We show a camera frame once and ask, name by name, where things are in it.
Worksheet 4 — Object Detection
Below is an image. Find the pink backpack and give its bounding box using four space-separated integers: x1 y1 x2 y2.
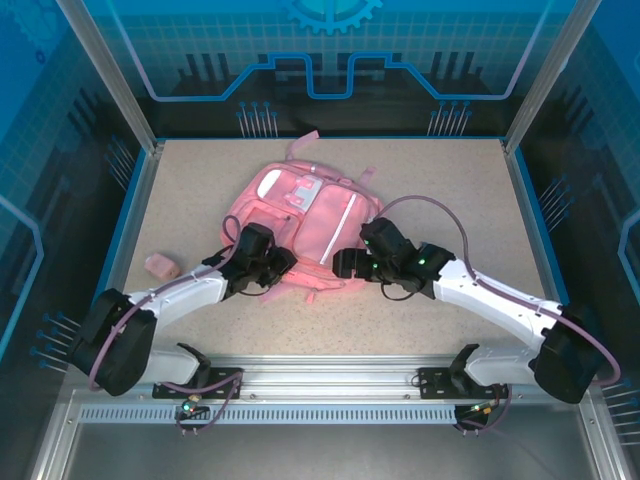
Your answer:
219 129 384 306

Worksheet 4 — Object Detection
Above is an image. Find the small pink pencil case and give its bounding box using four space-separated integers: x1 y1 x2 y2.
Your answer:
143 252 182 279

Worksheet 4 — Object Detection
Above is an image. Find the aluminium cross beam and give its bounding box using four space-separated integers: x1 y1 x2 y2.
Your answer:
64 353 599 407

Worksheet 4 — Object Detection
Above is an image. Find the blue printed rear panel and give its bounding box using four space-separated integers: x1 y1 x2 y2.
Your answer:
94 0 556 139

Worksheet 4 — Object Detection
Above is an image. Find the blue printed side panel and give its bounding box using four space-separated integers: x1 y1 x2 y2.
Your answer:
0 0 154 480
509 0 640 480

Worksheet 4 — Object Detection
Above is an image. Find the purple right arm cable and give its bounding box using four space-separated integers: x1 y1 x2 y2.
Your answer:
370 194 623 435

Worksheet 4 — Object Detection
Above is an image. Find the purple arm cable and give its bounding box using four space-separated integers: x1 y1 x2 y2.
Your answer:
370 194 623 435
87 214 244 436

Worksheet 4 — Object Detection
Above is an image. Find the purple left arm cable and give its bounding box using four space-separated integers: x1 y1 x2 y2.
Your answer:
87 214 244 436

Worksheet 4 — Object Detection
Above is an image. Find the aluminium table side rail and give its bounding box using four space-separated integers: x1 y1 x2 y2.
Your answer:
112 141 167 299
501 139 561 309

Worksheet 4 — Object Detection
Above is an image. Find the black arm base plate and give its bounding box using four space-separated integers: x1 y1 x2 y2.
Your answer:
416 366 507 401
151 366 245 401

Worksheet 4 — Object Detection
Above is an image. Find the cable connector with green light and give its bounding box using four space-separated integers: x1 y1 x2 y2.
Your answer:
467 399 503 417
180 394 210 420

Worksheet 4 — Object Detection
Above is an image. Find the slotted grey cable duct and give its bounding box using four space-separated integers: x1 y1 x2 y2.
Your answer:
77 404 469 427

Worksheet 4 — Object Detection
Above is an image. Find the aluminium frame post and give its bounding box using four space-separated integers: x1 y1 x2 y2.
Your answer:
501 0 597 156
54 0 167 156

